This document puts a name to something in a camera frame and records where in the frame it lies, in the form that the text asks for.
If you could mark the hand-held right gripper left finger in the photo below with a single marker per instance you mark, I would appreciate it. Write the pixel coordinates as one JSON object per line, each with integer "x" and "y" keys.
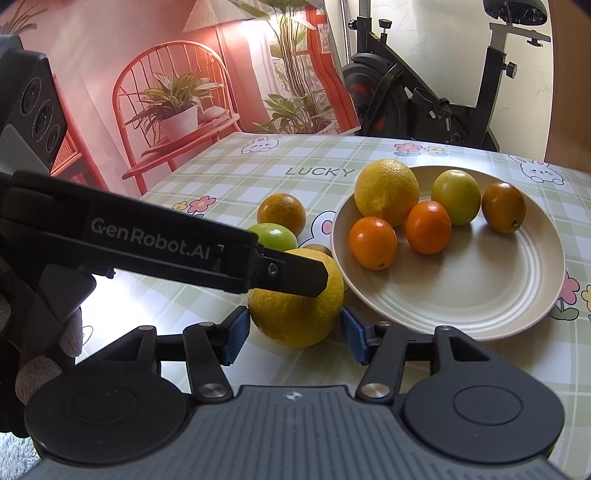
{"x": 238, "y": 337}

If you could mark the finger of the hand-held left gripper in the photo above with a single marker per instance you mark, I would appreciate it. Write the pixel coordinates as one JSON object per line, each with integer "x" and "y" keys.
{"x": 295, "y": 272}

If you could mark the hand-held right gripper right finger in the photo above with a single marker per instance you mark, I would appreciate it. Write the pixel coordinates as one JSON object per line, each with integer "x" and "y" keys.
{"x": 353, "y": 337}

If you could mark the small brown round fruit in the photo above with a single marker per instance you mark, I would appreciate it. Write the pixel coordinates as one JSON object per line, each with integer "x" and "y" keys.
{"x": 318, "y": 250}

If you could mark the green round fruit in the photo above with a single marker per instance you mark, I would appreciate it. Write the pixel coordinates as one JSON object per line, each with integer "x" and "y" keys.
{"x": 277, "y": 237}

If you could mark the large yellow lemon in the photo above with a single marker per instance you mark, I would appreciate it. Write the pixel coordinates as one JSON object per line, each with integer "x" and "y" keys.
{"x": 295, "y": 318}
{"x": 387, "y": 191}

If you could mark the greenish orange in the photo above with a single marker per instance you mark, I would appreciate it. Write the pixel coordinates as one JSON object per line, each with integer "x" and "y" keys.
{"x": 281, "y": 213}

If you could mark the bright orange tangerine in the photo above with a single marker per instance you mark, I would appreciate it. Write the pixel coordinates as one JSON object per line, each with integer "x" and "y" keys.
{"x": 373, "y": 243}
{"x": 428, "y": 227}

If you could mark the beige round plate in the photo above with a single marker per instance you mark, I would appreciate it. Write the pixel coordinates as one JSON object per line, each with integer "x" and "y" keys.
{"x": 461, "y": 286}

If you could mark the yellow-green round fruit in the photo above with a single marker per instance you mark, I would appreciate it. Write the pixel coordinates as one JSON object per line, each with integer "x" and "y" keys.
{"x": 456, "y": 196}

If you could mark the dark brownish orange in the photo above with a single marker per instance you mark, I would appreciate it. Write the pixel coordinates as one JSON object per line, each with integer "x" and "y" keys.
{"x": 503, "y": 206}

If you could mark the person's left hand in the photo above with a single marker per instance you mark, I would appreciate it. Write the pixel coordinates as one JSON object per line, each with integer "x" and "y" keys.
{"x": 41, "y": 378}

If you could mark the green checked tablecloth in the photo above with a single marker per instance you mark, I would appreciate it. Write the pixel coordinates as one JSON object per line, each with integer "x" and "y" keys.
{"x": 231, "y": 184}

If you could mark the red chair backdrop poster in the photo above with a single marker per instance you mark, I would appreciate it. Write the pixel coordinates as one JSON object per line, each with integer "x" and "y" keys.
{"x": 115, "y": 46}

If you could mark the black exercise bike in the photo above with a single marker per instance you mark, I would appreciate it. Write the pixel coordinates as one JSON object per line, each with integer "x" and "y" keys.
{"x": 383, "y": 92}

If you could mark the light fluffy rug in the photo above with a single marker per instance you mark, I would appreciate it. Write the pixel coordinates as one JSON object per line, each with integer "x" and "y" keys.
{"x": 16, "y": 457}

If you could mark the brown wooden door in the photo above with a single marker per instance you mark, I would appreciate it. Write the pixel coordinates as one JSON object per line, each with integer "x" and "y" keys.
{"x": 570, "y": 92}

